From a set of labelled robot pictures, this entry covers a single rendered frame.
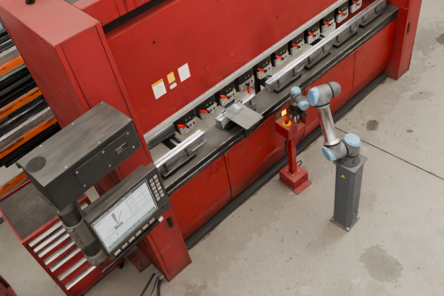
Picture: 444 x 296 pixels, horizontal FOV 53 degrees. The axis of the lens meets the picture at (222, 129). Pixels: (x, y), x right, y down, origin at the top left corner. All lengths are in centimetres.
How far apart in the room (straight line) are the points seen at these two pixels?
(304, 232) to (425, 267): 95
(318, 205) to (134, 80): 209
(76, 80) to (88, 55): 14
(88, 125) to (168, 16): 88
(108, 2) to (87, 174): 90
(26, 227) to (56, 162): 125
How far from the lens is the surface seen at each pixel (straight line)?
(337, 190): 358
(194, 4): 282
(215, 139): 344
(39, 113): 448
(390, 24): 483
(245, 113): 342
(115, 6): 248
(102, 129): 215
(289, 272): 372
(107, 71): 234
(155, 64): 278
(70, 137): 219
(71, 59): 222
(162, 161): 325
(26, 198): 346
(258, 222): 396
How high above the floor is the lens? 331
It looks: 44 degrees down
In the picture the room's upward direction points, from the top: 12 degrees counter-clockwise
